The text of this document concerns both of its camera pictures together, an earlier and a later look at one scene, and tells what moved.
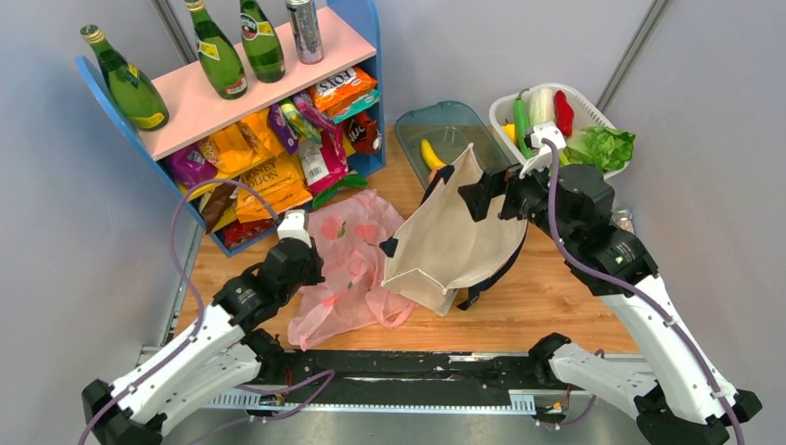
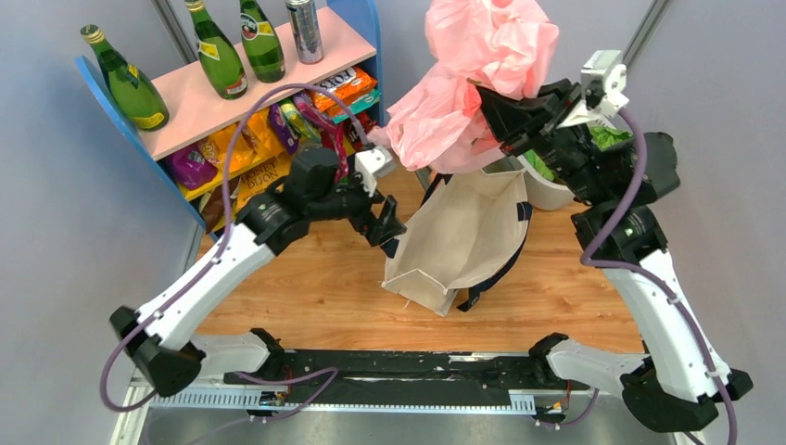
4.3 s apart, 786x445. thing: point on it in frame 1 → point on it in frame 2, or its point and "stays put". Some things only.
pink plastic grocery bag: x=346 y=235 → x=439 y=121
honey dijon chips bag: x=280 y=178 stays put
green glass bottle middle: x=221 y=65 stays put
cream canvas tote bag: x=440 y=257 stays put
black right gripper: x=476 y=196 → x=510 y=118
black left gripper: x=317 y=274 → x=381 y=229
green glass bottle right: x=261 y=44 stays put
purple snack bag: x=191 y=166 stays put
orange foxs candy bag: x=340 y=86 stays put
